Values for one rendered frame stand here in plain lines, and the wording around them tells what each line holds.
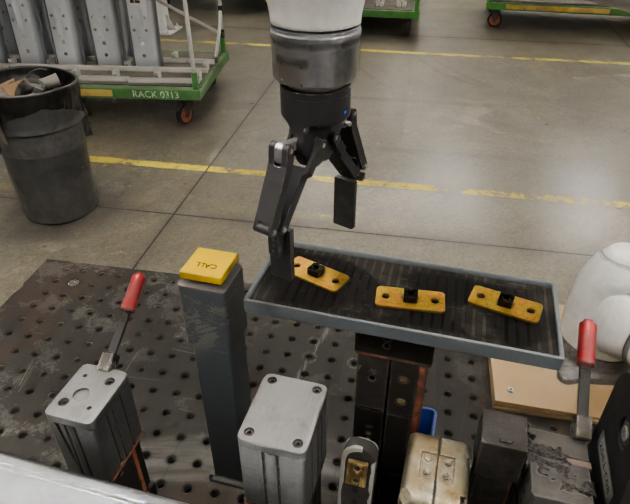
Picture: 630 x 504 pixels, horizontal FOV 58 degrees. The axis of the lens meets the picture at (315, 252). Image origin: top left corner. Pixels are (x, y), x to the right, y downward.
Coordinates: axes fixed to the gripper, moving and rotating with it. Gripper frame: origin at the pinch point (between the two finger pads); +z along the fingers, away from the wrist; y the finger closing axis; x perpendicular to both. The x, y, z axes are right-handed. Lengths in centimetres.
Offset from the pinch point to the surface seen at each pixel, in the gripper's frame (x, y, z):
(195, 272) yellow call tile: -13.2, 8.5, 5.2
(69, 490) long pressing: -12.1, 33.2, 21.2
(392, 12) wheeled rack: -255, -516, 96
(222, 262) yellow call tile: -11.8, 4.8, 5.2
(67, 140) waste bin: -215, -98, 76
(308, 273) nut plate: -0.5, 0.8, 4.7
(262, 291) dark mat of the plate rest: -3.5, 6.6, 5.2
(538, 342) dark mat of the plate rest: 27.7, -3.8, 5.2
